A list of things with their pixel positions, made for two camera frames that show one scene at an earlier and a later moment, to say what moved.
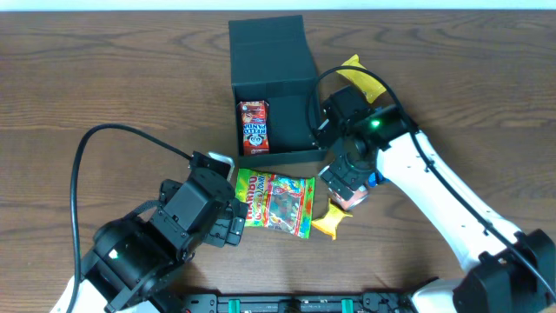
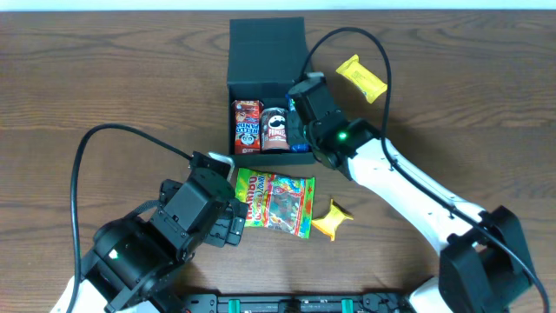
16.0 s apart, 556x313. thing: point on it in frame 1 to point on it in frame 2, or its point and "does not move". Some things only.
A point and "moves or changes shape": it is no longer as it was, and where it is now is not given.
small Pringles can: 346,204 to 274,129
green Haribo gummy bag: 282,203 does not move
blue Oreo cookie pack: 375,178 moves or changes shape
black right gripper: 339,173 to 300,118
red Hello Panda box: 255,127 moves or changes shape
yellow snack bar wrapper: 367,83 does not move
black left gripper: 232,222 does not move
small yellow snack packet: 329,222 does not move
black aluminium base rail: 380,302 does not move
